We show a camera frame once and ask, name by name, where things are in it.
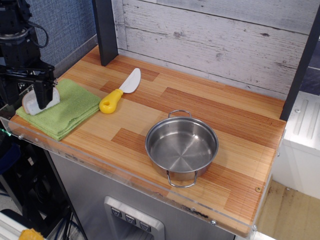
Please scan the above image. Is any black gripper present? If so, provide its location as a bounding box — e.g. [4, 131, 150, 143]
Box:
[0, 27, 56, 110]

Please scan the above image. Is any white orange toy sushi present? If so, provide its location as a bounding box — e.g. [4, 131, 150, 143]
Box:
[22, 87, 60, 116]

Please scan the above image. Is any small steel pot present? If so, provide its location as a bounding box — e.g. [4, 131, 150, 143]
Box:
[145, 110, 219, 189]

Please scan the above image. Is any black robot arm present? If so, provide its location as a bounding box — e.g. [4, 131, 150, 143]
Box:
[0, 0, 56, 110]

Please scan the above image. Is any green folded cloth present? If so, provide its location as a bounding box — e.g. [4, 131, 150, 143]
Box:
[16, 79, 101, 141]

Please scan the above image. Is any steel cabinet with dispenser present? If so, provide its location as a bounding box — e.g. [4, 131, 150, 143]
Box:
[50, 153, 235, 240]

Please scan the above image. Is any yellow object bottom left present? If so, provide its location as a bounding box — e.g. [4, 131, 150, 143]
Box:
[18, 228, 45, 240]

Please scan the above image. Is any white metal side unit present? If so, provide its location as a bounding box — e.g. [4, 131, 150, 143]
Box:
[271, 91, 320, 199]

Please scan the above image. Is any black crate with cables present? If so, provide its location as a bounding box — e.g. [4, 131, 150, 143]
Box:
[17, 82, 34, 94]

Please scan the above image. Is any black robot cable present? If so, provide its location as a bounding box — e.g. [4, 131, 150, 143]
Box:
[26, 21, 50, 49]

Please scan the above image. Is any yellow handled toy knife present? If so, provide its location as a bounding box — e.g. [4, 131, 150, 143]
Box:
[99, 68, 141, 114]

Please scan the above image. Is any dark left frame post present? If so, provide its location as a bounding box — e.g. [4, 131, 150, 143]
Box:
[92, 0, 119, 66]

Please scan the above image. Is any dark frame post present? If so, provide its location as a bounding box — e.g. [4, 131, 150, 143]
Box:
[92, 0, 119, 66]
[279, 7, 320, 121]

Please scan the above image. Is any dark right frame post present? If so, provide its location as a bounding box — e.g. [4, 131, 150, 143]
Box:
[279, 7, 320, 121]

